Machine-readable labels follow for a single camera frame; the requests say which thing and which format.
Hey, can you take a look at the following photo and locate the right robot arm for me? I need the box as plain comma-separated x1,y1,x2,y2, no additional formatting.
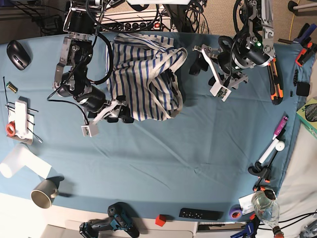
47,0,134,126

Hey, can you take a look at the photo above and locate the black remote control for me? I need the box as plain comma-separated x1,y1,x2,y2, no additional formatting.
179,208,223,221

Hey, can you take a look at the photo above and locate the purple glue tube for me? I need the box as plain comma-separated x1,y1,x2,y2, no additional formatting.
272,116,288,140

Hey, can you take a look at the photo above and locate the blue table cloth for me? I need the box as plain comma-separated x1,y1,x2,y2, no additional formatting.
0,32,304,220

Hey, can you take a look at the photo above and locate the black orange bar clamp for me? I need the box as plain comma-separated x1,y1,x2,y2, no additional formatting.
248,149,278,192

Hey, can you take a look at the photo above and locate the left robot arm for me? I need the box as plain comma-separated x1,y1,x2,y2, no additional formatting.
189,0,275,89

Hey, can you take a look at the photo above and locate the green AA battery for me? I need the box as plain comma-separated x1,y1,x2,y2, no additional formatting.
6,81,18,93

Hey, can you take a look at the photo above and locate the red black spring clamp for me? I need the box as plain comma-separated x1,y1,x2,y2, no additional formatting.
295,42,317,67

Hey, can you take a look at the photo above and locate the grey ceramic mug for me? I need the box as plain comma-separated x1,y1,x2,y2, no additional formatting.
30,179,59,209

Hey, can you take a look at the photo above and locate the white paper card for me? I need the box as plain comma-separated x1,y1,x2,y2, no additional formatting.
238,193,255,215

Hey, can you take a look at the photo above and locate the black cable tie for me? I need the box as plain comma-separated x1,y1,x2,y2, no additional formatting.
2,76,9,114

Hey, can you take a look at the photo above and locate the orange black utility knife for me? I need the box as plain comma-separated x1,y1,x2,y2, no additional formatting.
267,59,284,106

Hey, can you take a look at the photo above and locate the clear plastic bottle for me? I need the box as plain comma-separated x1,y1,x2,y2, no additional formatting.
251,189,284,238

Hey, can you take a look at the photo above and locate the blue white striped T-shirt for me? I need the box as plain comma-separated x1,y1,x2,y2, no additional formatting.
106,33,188,121

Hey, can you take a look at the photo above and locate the black teal power drill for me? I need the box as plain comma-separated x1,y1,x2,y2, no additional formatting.
79,203,140,238

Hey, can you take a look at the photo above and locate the translucent white plastic cup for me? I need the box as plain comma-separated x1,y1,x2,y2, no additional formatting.
0,143,52,179

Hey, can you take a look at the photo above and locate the black small block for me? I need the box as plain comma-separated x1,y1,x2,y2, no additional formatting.
296,82,310,97

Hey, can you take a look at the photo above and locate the purple tape roll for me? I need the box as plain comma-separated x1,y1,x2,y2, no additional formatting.
229,206,243,221

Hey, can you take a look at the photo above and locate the red cube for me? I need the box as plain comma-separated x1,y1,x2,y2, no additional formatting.
155,214,166,227

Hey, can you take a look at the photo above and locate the white power strip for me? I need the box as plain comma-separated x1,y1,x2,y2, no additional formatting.
102,15,173,32

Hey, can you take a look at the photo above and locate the black computer mouse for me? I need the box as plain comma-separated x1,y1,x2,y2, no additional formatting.
6,40,31,71

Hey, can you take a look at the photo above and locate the green cardboard box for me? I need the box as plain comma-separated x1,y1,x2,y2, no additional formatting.
297,98,317,138

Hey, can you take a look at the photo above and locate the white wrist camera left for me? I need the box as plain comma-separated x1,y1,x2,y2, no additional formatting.
210,81,231,102

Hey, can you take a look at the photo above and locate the red tape roll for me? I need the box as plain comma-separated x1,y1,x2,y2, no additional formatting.
5,121,16,137

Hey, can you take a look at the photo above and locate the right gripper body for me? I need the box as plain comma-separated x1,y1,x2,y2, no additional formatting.
74,86,126,120

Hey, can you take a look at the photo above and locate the blue spring clamp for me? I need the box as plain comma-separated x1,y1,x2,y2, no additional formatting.
230,214,260,238

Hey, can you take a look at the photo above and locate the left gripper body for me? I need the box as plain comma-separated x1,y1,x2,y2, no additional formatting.
193,36,249,89

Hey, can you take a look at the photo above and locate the white plastic box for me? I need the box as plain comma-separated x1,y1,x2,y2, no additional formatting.
15,100,28,139

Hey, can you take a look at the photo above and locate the white marker pen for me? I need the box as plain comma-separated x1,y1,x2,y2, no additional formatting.
258,129,286,164

